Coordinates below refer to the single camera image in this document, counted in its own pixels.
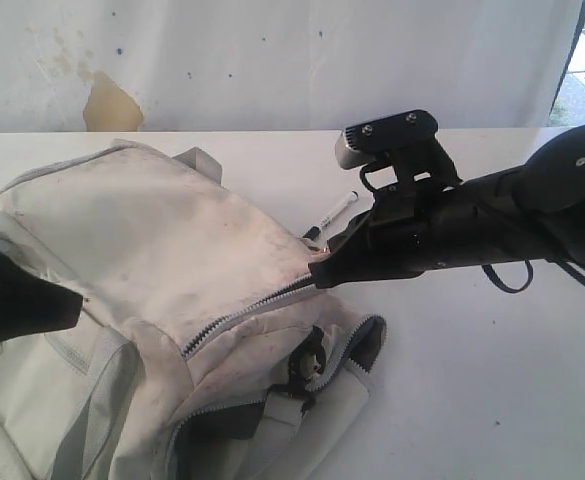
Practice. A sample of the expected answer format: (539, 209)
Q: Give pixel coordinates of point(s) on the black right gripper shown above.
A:
(408, 234)

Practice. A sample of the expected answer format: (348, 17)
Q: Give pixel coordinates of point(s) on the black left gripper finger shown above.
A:
(30, 305)

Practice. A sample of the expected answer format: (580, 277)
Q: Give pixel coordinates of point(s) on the white marker black cap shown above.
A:
(339, 208)

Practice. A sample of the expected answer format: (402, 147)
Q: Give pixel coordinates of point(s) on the white fabric backpack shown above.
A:
(203, 350)

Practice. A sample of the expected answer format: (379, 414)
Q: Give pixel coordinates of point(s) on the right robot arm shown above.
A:
(543, 207)

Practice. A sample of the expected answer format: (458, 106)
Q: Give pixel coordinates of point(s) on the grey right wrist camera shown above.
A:
(387, 135)

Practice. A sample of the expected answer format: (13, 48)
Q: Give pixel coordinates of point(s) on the dark window frame post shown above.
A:
(580, 23)

